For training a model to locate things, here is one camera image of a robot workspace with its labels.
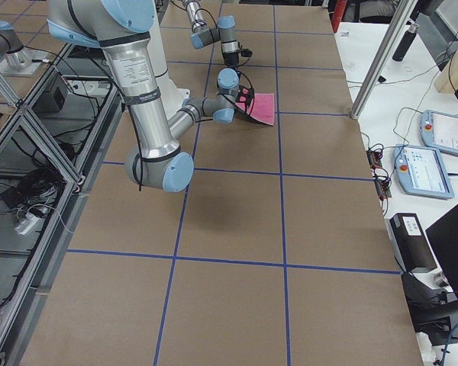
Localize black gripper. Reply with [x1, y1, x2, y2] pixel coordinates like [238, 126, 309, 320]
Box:
[235, 103, 253, 121]
[222, 53, 240, 70]

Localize pink and grey towel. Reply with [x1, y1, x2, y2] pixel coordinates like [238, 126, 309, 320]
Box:
[250, 93, 275, 126]

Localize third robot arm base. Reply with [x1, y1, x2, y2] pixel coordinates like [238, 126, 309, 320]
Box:
[0, 21, 40, 77]

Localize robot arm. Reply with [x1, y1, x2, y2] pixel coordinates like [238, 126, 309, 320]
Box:
[182, 0, 242, 69]
[47, 1, 242, 192]

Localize red cylinder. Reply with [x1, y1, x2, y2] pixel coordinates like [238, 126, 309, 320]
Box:
[331, 0, 347, 33]

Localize small circuit board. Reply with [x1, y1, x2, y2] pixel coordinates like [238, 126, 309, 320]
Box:
[366, 149, 383, 169]

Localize black bottle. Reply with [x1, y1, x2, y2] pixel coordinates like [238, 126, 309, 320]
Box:
[392, 23, 419, 62]

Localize black electronics box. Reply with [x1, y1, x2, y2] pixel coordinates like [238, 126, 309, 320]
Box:
[33, 74, 69, 113]

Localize near teach pendant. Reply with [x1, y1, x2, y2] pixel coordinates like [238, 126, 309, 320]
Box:
[394, 144, 454, 200]

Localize teach pendant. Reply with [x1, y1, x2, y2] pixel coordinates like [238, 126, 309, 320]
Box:
[394, 144, 454, 200]
[420, 110, 458, 156]

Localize black box with label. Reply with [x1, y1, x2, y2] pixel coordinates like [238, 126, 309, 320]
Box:
[387, 213, 437, 274]

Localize far teach pendant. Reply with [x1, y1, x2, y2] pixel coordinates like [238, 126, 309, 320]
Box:
[420, 110, 458, 156]

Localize wooden board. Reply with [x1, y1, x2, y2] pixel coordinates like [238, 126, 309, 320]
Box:
[434, 0, 458, 95]

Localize white power strip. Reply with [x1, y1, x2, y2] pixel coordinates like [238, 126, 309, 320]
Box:
[15, 212, 40, 236]

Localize black power adapter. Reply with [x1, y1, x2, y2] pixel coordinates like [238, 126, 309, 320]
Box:
[0, 187, 24, 209]

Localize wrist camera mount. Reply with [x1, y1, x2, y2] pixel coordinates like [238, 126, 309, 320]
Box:
[240, 48, 253, 59]
[236, 85, 255, 114]

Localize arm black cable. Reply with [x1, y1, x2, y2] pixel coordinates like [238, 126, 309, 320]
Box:
[228, 68, 257, 111]

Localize aluminium frame post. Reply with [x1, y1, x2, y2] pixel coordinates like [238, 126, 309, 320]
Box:
[350, 0, 418, 120]

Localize aluminium frame rail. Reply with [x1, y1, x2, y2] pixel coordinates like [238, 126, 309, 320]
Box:
[0, 45, 122, 365]

